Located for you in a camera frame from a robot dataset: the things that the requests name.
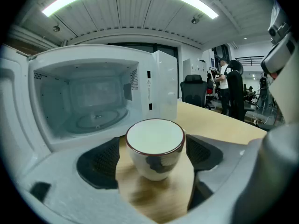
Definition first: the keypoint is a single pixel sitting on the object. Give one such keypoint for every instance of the white locker cabinet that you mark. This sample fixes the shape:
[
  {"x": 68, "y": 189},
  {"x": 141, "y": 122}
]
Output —
[{"x": 194, "y": 66}]

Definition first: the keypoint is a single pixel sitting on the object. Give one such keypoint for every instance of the white cup with dark rim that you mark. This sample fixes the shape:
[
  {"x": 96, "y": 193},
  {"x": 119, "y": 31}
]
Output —
[{"x": 154, "y": 136}]

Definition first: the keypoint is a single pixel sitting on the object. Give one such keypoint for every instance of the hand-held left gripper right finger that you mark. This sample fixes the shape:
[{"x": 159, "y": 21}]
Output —
[{"x": 219, "y": 178}]

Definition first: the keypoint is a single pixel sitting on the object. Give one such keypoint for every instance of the clothes rack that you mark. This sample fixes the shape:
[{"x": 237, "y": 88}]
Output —
[{"x": 211, "y": 78}]

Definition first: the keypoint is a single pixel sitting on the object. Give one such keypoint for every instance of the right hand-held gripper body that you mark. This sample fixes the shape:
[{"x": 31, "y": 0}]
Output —
[{"x": 278, "y": 52}]

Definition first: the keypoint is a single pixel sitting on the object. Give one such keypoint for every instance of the round ceiling spotlight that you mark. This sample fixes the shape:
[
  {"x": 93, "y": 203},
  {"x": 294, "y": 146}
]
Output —
[
  {"x": 195, "y": 20},
  {"x": 56, "y": 28}
]

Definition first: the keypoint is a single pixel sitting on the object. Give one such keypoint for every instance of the white appliance with door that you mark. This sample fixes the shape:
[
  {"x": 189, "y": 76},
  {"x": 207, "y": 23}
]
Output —
[{"x": 149, "y": 62}]

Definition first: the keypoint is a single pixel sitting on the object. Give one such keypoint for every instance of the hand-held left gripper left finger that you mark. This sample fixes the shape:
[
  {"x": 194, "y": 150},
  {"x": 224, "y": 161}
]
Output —
[{"x": 65, "y": 171}]

